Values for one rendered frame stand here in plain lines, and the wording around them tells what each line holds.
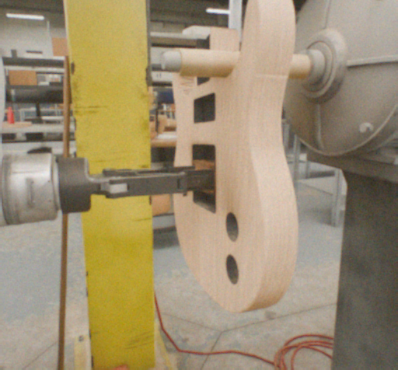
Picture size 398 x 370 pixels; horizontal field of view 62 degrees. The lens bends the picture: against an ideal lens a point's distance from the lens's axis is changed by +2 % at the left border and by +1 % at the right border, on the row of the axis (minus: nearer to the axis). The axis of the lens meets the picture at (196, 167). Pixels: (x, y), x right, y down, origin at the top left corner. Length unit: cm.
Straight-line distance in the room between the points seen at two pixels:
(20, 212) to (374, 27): 47
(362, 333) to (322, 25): 57
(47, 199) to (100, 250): 97
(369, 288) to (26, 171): 61
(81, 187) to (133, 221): 94
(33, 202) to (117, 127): 87
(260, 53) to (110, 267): 119
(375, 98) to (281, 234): 20
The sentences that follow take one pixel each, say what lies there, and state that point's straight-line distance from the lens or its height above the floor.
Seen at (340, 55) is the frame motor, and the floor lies 126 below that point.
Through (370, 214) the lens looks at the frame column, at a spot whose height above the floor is 100.
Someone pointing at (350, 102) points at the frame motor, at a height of 120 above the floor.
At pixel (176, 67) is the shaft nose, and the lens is 41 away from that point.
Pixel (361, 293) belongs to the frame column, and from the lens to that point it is 75.
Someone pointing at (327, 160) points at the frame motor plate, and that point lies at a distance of 63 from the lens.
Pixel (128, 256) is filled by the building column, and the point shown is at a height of 58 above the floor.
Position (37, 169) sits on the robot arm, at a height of 112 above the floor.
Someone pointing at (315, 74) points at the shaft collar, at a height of 124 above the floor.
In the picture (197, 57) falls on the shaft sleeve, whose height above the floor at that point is 126.
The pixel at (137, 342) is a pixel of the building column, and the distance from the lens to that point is 165.
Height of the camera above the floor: 121
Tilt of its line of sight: 12 degrees down
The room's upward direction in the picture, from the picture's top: straight up
